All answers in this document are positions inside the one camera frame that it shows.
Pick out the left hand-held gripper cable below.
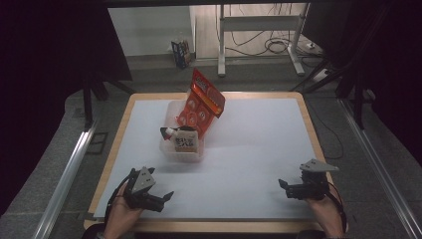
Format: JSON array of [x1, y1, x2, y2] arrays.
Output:
[[104, 167, 137, 227]]

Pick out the person's left hand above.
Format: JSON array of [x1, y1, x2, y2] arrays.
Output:
[[105, 183, 144, 238]]

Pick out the hand-held gripper cable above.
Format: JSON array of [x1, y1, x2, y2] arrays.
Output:
[[326, 182, 348, 233], [104, 167, 137, 227]]

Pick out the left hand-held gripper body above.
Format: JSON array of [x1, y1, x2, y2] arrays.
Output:
[[124, 166, 163, 208]]

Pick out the large orange snack packet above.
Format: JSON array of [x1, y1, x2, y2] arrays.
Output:
[[175, 68, 227, 140]]

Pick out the black stand legs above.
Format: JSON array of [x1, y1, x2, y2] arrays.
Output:
[[83, 78, 136, 132]]

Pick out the white metal stand frame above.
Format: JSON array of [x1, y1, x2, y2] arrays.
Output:
[[217, 3, 312, 78]]

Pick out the right hand-held gripper cable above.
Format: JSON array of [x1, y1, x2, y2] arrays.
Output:
[[326, 182, 348, 233]]

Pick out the black tripod stand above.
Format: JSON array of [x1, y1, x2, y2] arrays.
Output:
[[290, 59, 367, 130]]

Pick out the red and beige snack packet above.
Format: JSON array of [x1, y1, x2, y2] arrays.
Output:
[[165, 127, 201, 154]]

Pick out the white table mat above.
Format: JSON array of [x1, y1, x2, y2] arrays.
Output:
[[94, 98, 336, 221]]

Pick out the black floor socket frame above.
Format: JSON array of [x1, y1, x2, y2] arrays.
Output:
[[86, 131, 109, 155]]

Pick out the dark curtain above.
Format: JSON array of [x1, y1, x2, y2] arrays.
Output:
[[302, 0, 422, 167], [0, 0, 133, 217]]

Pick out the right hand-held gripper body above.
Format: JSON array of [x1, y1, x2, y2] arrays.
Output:
[[297, 158, 340, 200]]

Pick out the thin black floor cable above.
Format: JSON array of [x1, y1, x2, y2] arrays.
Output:
[[307, 99, 344, 160]]

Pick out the black cables on floor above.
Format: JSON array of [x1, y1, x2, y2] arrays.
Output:
[[225, 3, 302, 58]]

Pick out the person's right hand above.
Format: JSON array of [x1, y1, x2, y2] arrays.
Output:
[[307, 192, 344, 237]]

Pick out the aluminium rail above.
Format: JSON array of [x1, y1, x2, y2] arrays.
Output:
[[33, 120, 99, 239], [337, 98, 422, 239]]

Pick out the clear plastic container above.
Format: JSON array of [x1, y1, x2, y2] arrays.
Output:
[[159, 99, 217, 163]]

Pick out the white power strip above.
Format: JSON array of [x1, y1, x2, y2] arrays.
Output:
[[304, 41, 324, 56]]

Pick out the blue carton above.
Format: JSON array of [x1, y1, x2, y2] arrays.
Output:
[[170, 33, 195, 70]]

